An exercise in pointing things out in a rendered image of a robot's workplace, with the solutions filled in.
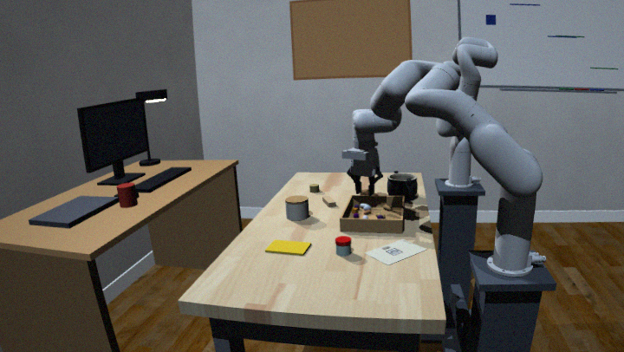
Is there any grey round pot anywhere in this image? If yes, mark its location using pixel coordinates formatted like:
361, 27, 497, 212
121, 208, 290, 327
387, 171, 418, 201

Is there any white recipe card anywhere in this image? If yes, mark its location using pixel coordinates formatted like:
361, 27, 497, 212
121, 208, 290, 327
365, 239, 427, 265

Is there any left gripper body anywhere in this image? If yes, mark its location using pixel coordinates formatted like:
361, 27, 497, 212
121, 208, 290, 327
350, 147, 380, 177

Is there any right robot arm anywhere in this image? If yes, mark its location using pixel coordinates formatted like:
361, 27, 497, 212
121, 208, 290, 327
436, 37, 498, 189

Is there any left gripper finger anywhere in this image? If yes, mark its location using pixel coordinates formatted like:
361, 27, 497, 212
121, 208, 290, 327
347, 168, 361, 194
368, 165, 383, 196

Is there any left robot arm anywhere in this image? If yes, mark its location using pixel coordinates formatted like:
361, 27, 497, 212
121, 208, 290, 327
342, 60, 546, 277

